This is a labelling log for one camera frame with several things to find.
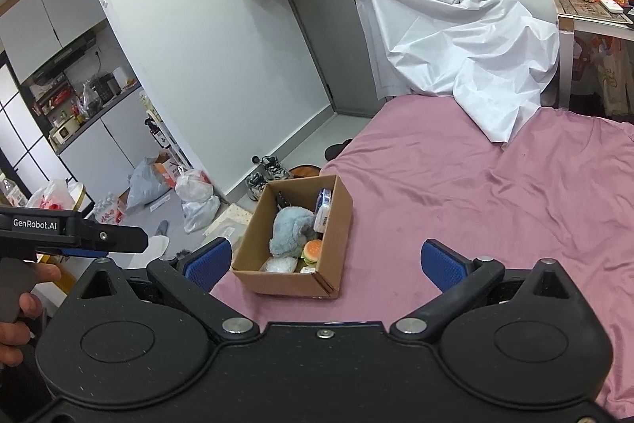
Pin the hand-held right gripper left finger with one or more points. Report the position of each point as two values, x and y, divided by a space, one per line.
208 267

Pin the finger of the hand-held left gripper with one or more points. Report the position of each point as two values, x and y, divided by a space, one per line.
119 237

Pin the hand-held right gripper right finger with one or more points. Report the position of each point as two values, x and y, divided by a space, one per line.
446 267

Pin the grey plush toy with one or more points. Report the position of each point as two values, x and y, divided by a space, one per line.
292 229

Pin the toy burger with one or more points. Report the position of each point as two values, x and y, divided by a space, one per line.
312 252

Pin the cardboard box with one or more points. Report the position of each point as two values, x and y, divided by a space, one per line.
337 244

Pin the blue snack packet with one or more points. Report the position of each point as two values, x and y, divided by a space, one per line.
324 210

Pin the person's left hand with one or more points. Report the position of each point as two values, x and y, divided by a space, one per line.
15 343

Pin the white red plastic bag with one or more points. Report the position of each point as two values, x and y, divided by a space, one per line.
54 195

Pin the white slipper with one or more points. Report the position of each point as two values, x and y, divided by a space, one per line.
158 244

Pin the grey plastic bag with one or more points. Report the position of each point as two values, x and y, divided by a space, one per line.
146 185

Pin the white knotted plastic bag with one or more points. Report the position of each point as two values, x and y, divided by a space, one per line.
198 200

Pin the clear plastic bag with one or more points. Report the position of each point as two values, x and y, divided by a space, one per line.
278 265

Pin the pink bed sheet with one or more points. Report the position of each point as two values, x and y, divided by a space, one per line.
495 205

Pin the orange carton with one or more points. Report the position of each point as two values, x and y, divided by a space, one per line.
166 168

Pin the grey sneaker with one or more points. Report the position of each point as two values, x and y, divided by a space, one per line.
256 186
275 168

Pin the grey kitchen cabinet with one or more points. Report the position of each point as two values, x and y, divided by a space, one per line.
109 140

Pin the black pump bottle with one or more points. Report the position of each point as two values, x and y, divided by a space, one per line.
154 134

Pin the brown round basket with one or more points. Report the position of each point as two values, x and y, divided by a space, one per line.
303 171

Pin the black slipper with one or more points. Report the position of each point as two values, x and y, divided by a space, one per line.
337 149

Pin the range hood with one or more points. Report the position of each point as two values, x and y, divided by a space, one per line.
64 56

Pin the white cover cloth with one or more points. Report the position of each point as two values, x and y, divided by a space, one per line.
460 46

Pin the printed tote bag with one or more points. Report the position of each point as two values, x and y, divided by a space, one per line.
614 76

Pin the grey door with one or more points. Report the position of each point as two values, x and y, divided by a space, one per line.
346 31

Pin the white desk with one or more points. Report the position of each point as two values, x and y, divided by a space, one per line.
589 19

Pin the white wall cabinet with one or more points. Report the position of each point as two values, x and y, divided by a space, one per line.
54 6

